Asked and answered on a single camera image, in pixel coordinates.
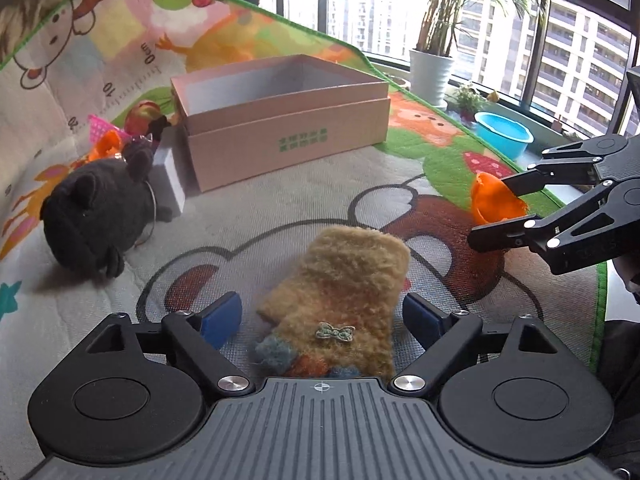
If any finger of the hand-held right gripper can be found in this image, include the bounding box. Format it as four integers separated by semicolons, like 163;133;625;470
500;135;632;197
468;179;640;276

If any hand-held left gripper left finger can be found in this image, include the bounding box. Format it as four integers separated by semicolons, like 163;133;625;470
85;291;256;396

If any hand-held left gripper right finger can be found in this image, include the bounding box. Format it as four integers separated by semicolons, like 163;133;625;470
390;292;556;395

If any orange plastic shell half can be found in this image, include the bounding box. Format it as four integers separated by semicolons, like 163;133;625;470
470;171;528;225
92;130;123;161

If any tan fuzzy mitten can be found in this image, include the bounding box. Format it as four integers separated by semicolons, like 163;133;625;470
250;226;412;378

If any white battery charger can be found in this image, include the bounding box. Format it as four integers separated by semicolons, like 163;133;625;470
150;147;187;213

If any black plush toy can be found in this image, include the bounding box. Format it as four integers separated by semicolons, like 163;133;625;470
40;117;173;278

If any pink cardboard box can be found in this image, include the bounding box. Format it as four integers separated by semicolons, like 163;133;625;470
170;54;392;193

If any colourful charm keychain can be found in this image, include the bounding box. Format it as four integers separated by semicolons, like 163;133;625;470
125;101;168;133

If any pink plastic basket scoop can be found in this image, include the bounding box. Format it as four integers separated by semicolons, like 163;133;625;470
87;114;133;143

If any blue plastic basin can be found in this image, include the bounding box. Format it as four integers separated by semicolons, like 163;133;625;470
474;111;535;160

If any cartoon play mat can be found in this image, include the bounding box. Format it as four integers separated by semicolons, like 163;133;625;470
0;0;608;480

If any small potted plant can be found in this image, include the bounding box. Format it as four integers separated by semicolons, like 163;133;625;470
450;82;488;123

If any palm in white pot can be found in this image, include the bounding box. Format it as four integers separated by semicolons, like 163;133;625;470
409;0;546;108

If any dark cloth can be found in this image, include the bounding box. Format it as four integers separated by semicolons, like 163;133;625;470
597;260;640;480

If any striped grey pillow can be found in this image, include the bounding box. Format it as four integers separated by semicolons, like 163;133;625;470
0;0;83;68

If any black window frame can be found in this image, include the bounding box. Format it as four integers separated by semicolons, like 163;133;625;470
255;0;640;136

